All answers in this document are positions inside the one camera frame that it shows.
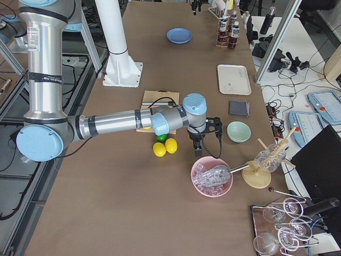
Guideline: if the wine glass rack tray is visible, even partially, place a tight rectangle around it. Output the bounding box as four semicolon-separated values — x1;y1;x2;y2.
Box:
250;196;319;255

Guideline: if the black monitor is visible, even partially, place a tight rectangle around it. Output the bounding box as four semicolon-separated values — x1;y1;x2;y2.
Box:
291;125;340;201

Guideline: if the yellow lemon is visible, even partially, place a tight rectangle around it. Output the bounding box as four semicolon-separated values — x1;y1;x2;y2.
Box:
165;138;178;154
152;142;166;157

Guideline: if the blue plate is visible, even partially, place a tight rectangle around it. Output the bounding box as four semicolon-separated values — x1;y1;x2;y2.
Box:
166;28;192;44

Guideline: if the wooden cup stand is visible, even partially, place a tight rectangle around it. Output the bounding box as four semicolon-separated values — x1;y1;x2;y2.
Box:
242;127;298;189

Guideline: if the white pillar with base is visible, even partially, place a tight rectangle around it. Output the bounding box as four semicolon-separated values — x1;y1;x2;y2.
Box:
95;0;143;88

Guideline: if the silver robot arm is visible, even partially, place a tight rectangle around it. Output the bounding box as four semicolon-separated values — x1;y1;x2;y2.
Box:
16;1;222;162

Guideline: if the copper wire bottle rack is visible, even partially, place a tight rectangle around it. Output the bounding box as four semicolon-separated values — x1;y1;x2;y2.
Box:
216;16;240;50

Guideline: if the dark drink bottle front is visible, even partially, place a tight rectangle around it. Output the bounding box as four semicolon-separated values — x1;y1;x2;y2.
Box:
228;21;239;50

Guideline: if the cream rabbit tray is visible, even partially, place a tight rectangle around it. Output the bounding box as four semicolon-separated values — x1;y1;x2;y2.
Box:
217;65;251;95

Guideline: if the wooden cutting board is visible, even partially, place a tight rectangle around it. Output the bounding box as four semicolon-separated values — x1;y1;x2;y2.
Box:
136;90;180;135

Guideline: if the green lime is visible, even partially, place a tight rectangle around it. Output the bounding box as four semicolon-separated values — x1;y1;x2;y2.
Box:
156;133;168;142

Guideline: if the blue teach pendant upper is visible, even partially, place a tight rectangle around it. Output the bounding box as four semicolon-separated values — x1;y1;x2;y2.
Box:
307;91;340;125

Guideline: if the metal ice scoop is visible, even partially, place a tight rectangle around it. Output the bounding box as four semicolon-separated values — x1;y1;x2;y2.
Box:
208;164;249;186

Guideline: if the blue teach pendant lower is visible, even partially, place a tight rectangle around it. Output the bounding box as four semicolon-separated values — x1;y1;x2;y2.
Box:
288;111;327;148

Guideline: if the grey folded cloth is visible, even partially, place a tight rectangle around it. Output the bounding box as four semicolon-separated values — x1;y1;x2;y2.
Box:
229;100;250;117

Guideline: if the yellow lemon near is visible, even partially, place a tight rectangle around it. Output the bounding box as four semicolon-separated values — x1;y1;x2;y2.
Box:
152;142;166;157

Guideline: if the dark drink bottle back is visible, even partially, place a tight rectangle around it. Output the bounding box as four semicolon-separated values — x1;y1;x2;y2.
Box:
230;10;237;27

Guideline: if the green bowl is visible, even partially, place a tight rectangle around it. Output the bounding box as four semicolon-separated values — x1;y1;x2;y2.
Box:
227;121;251;143

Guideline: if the pink bowl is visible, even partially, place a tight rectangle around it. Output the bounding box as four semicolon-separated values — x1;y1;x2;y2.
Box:
191;156;233;197

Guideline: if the blue teach pendant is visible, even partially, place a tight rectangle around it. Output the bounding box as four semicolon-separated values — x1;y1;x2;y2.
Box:
307;91;340;125
288;111;327;148

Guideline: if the steel muddler black cap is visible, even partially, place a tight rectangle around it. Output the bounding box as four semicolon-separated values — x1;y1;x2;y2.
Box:
142;101;174;107

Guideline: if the black thermos bottle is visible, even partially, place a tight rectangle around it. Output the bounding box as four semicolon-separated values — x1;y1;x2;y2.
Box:
259;6;276;35

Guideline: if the yellow lemon far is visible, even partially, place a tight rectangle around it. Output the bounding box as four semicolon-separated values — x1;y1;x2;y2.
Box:
165;138;178;154

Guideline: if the clear glass mug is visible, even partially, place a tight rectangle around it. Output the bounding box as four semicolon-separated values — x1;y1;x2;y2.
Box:
254;144;286;173

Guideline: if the clear ice cubes pile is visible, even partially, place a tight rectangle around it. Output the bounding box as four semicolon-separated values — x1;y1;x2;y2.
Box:
192;164;232;197

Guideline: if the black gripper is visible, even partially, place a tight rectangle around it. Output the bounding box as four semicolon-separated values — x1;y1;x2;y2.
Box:
187;117;222;157
191;0;201;15

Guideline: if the dark drink bottle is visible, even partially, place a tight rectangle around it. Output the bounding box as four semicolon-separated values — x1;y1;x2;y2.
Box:
230;10;237;27
228;21;239;50
217;15;229;46

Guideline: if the aluminium frame post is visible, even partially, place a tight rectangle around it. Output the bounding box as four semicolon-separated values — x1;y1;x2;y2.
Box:
255;0;302;84

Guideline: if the dark drink bottle middle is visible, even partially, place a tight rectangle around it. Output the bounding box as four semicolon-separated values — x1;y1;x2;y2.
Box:
217;15;229;46

